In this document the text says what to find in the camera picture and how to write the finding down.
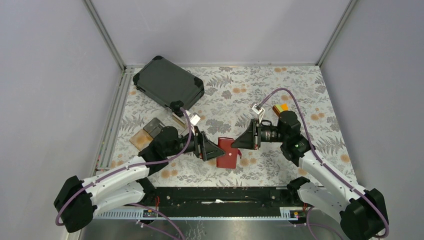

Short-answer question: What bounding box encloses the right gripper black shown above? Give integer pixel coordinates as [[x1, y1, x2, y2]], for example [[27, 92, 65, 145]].
[[231, 119, 288, 150]]

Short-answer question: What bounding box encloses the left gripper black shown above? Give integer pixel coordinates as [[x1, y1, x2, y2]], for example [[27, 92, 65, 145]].
[[166, 126, 226, 162]]

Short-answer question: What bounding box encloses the red leather card holder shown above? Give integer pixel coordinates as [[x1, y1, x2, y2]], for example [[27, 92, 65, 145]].
[[216, 137, 242, 169]]

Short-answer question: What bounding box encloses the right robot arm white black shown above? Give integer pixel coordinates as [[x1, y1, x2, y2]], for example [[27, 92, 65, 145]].
[[231, 111, 389, 240]]

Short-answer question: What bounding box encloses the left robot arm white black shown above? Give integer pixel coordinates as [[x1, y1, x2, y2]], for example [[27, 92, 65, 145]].
[[53, 126, 225, 233]]

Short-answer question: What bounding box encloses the clear acrylic card organizer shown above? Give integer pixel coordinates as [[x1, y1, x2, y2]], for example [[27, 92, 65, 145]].
[[142, 109, 186, 138]]

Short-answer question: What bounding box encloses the floral patterned table mat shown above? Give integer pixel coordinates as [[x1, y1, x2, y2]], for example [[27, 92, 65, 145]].
[[102, 66, 356, 187]]

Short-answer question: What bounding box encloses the orange green sticky note block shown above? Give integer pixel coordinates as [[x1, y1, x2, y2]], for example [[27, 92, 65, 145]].
[[272, 103, 289, 116]]

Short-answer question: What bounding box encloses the wooden block base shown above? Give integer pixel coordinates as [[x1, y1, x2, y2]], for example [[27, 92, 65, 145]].
[[129, 129, 153, 151]]

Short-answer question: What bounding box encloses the dark grey hard case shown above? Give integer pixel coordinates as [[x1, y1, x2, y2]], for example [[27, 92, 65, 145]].
[[132, 55, 205, 117]]

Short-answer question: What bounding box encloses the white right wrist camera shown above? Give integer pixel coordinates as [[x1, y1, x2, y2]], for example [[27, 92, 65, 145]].
[[250, 103, 265, 123]]

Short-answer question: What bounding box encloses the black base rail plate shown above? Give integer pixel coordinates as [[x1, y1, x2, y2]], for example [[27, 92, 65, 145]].
[[138, 186, 309, 219]]

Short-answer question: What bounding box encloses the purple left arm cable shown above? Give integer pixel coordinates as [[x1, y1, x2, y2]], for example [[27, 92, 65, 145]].
[[54, 106, 194, 227]]

